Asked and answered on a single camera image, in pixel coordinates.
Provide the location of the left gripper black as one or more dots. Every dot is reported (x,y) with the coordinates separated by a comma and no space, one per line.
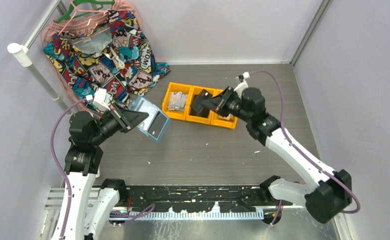
(131,118)

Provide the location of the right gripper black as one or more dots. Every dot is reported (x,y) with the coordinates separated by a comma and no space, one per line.
(217,103)

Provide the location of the blue card holder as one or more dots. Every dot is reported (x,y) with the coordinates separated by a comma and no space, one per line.
(141,104)

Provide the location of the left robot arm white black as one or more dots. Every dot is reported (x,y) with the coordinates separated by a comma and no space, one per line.
(81,167)

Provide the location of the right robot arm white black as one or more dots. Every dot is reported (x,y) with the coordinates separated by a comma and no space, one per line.
(325,191)

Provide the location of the black cards stack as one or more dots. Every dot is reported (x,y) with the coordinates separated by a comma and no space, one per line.
(200,112)

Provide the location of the tan cards stack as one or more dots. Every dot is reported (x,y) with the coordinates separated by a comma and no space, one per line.
(229,117)

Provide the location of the silver cards stack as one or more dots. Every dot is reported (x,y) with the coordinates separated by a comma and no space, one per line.
(177,101)

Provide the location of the yellow three-compartment bin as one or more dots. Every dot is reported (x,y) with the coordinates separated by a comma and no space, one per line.
(192,90)

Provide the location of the comic print shorts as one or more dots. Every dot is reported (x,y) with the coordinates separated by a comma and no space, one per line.
(115,56)

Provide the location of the pink hanger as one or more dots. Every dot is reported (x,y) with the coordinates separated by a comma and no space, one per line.
(90,32)

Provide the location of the green hanger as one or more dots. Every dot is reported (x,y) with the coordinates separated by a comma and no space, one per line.
(79,8)

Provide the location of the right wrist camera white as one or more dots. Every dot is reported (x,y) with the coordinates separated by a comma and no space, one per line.
(242,83)

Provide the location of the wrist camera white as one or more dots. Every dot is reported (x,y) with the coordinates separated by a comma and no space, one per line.
(102,100)
(242,83)

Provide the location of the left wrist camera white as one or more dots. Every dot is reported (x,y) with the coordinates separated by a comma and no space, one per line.
(102,100)

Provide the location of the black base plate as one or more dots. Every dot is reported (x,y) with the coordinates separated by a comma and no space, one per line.
(194,199)

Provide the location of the metal clothes rail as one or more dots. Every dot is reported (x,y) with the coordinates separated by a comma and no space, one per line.
(26,48)

